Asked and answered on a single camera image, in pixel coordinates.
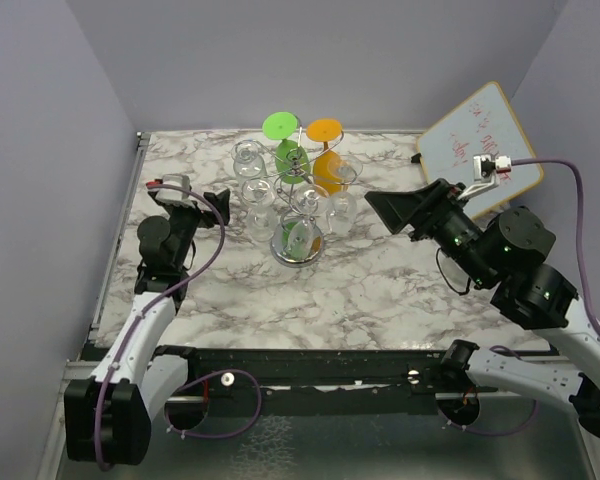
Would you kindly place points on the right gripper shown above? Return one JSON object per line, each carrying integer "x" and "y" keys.
{"x": 398, "y": 208}

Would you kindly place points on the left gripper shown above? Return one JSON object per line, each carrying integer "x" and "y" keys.
{"x": 206, "y": 218}

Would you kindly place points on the clear wine glass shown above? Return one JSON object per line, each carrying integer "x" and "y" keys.
{"x": 345, "y": 171}
{"x": 248, "y": 162}
{"x": 309, "y": 201}
{"x": 261, "y": 221}

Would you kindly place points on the orange plastic wine glass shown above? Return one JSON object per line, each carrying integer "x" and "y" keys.
{"x": 328, "y": 132}

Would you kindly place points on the green plastic wine glass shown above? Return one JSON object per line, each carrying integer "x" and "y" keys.
{"x": 291, "y": 159}

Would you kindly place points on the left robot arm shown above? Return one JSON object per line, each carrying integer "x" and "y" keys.
{"x": 109, "y": 414}

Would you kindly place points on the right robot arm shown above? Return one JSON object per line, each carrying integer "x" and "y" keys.
{"x": 509, "y": 259}

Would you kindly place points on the chrome wine glass rack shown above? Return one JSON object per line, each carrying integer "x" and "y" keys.
{"x": 285, "y": 212}

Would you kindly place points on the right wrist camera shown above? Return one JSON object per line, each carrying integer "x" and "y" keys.
{"x": 487, "y": 169}

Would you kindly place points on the whiteboard with yellow frame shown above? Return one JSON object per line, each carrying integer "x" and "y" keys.
{"x": 484, "y": 123}

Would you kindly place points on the black front table rail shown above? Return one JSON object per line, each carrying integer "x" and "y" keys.
{"x": 237, "y": 383}

